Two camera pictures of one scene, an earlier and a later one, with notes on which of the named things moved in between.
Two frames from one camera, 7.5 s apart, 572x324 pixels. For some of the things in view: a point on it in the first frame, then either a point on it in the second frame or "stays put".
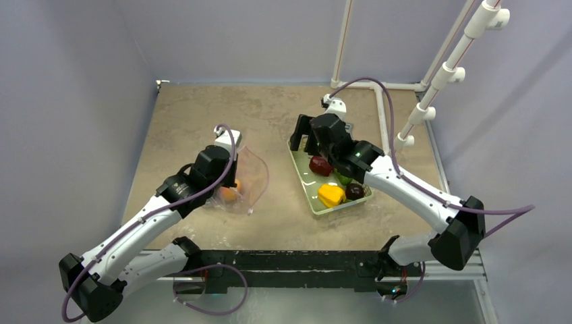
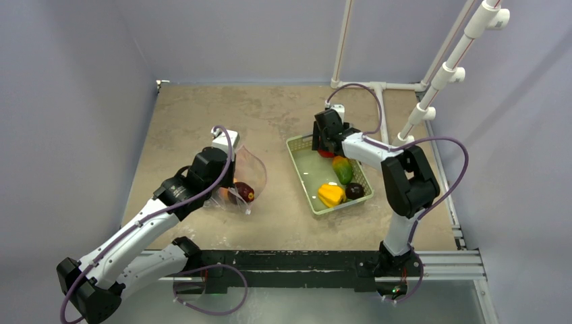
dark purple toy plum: x=354 y=191 stays put
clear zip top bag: x=251 y=180 stays put
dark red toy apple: x=320 y=166 to x=241 y=192
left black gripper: x=231 y=180 stays put
